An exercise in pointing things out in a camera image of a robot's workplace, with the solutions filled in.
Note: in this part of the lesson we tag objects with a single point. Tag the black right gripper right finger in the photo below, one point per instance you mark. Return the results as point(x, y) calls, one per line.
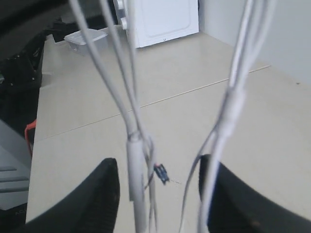
point(238, 208)

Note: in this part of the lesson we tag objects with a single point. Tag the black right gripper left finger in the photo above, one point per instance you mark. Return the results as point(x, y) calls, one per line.
point(91, 207)

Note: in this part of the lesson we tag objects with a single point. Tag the white wired earphones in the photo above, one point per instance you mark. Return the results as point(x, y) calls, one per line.
point(141, 158)

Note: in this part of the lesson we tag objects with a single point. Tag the black equipment pile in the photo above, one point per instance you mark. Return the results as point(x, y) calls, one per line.
point(24, 26)

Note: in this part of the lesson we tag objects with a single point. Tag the white appliance cabinet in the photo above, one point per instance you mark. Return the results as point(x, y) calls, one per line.
point(158, 21)

